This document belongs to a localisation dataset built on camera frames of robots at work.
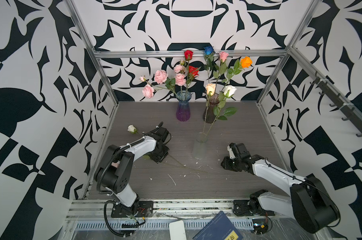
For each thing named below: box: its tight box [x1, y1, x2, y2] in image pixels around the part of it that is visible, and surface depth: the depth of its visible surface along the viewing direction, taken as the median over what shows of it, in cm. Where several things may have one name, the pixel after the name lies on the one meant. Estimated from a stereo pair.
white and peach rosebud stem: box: [202, 83, 215, 135], surface depth 70 cm
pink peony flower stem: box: [173, 60, 186, 94], surface depth 91 cm
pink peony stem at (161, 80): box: [139, 70, 179, 101], surface depth 80 cm
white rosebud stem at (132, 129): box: [127, 124, 142, 137], surface depth 102 cm
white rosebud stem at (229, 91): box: [205, 85, 238, 137], surface depth 71 cm
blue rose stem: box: [204, 46, 214, 84], surface depth 87 cm
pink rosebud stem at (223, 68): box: [213, 51, 229, 94], surface depth 91 cm
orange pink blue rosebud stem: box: [221, 56, 253, 91], surface depth 88 cm
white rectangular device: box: [169, 220, 187, 240], surface depth 66 cm
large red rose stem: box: [187, 65, 202, 88], surface depth 96 cm
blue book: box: [192, 210, 244, 240], surface depth 70 cm
